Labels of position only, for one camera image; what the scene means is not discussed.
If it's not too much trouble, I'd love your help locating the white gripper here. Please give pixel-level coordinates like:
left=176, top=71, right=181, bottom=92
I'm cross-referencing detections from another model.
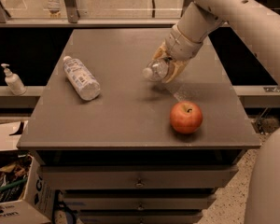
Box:
left=152, top=24, right=206, bottom=83

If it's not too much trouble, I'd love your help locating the clear water bottle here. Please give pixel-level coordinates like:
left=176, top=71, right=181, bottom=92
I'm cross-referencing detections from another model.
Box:
left=143, top=57, right=171, bottom=82

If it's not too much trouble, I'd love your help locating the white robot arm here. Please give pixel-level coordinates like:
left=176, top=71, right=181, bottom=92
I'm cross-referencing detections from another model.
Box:
left=154, top=0, right=280, bottom=224

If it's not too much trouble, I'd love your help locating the white lying bottle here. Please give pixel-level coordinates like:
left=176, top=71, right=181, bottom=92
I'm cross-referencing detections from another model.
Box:
left=63, top=56, right=101, bottom=101

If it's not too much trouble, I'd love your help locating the white pump dispenser bottle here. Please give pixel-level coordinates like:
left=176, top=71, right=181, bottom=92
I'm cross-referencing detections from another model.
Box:
left=1, top=63, right=26, bottom=95

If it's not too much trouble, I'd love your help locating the red apple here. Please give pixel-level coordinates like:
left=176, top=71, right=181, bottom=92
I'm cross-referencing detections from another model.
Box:
left=170, top=101, right=203, bottom=134

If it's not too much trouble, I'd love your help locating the grey drawer cabinet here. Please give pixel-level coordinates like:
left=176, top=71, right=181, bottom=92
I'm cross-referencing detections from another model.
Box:
left=19, top=28, right=259, bottom=224

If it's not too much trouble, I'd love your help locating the green stick in box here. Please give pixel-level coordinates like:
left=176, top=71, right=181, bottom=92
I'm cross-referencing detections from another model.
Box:
left=0, top=177, right=28, bottom=192

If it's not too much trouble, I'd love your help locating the cardboard box with clutter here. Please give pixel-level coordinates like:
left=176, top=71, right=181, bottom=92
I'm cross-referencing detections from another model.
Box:
left=0, top=121, right=54, bottom=224

